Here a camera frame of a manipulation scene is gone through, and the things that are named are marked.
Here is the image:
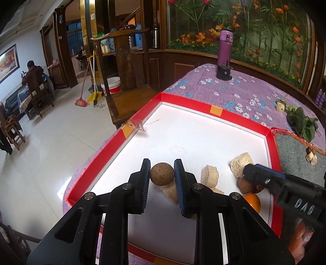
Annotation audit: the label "wooden dining chair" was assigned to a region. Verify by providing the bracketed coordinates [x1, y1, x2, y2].
[27, 82, 55, 118]
[4, 115, 26, 151]

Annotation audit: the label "framed wall painting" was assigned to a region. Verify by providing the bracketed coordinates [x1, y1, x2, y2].
[0, 44, 20, 83]

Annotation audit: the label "red tray with white inside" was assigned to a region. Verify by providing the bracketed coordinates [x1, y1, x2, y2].
[66, 92, 284, 265]

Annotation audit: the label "black sofa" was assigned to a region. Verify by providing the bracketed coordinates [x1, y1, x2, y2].
[0, 88, 26, 118]

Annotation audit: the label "black holder block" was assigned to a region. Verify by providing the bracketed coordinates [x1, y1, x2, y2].
[216, 64, 233, 81]

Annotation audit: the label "person's right hand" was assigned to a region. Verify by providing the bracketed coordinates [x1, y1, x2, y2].
[286, 220, 315, 264]

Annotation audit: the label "grey felt mat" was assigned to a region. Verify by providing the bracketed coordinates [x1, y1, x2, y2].
[271, 129, 326, 250]

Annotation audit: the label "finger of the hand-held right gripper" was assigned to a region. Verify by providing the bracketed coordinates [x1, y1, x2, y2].
[243, 163, 286, 190]

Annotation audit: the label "beige round food chunk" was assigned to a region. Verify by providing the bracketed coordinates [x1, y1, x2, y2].
[201, 165, 220, 189]
[230, 152, 254, 178]

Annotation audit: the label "purple plastic containers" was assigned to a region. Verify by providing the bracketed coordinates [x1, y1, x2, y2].
[314, 88, 326, 110]

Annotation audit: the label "clear plastic wrapper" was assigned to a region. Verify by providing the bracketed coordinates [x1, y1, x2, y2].
[122, 118, 148, 133]

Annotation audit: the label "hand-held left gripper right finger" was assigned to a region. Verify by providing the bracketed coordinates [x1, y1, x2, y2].
[174, 159, 296, 265]

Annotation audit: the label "green leafy vegetable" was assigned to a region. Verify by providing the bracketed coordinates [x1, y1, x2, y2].
[275, 98, 319, 143]

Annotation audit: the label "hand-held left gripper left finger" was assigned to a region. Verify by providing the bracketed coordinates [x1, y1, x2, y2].
[27, 158, 151, 265]

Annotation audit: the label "purple bottle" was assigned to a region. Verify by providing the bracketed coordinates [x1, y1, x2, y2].
[217, 30, 233, 67]

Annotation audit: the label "wooden armchair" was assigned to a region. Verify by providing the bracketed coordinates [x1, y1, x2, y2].
[90, 29, 163, 129]

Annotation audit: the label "blue water bottle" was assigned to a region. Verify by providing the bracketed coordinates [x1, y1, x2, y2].
[135, 24, 144, 47]

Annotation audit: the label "yellow dustpan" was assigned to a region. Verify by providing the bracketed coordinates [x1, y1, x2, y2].
[87, 51, 104, 105]

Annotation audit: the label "orange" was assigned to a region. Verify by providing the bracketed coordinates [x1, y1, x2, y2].
[242, 193, 261, 214]

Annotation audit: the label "brown oval fruit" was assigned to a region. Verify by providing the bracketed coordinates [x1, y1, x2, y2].
[238, 176, 255, 194]

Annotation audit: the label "white and red bucket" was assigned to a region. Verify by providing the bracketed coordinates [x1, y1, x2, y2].
[101, 76, 121, 96]

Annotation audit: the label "flower mural panel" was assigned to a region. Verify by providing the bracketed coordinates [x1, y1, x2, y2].
[167, 0, 315, 89]

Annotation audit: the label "red broom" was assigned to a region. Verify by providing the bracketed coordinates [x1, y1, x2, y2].
[75, 61, 92, 107]

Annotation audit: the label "dark wooden chair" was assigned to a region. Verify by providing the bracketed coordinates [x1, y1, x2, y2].
[0, 211, 42, 265]

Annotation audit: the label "brown round fruit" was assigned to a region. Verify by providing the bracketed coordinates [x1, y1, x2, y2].
[149, 162, 175, 186]

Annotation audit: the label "purple floral tablecloth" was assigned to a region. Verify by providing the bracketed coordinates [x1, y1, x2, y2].
[62, 63, 326, 265]

